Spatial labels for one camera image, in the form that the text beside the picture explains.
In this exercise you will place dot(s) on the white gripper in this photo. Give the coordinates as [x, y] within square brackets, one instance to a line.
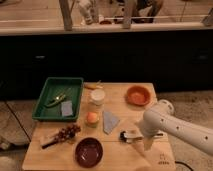
[148, 141]

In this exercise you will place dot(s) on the white dish brush black bristles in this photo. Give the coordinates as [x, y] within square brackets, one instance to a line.
[132, 136]

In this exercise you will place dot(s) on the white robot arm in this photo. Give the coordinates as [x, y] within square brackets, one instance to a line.
[160, 117]

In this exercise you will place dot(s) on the orange fruit in cup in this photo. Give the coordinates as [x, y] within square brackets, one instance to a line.
[92, 119]

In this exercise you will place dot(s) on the white paper cup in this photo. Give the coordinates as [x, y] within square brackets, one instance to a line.
[97, 96]

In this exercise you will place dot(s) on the grey blue cloth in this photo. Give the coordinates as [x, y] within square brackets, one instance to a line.
[110, 121]

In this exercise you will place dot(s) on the orange bowl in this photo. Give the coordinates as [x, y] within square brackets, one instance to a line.
[138, 95]

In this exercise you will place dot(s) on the dark red bowl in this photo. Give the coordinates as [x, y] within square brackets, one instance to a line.
[88, 152]

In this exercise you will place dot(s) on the bunch of red grapes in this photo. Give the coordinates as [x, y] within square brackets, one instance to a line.
[67, 133]

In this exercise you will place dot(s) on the yellow banana toy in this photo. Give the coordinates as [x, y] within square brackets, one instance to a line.
[93, 86]

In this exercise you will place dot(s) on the grey sponge in tray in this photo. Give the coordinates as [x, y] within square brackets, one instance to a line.
[66, 108]

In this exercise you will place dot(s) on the green spoon in tray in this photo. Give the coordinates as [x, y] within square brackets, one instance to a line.
[58, 99]

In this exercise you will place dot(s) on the green plastic tray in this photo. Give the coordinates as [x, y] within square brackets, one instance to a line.
[54, 86]

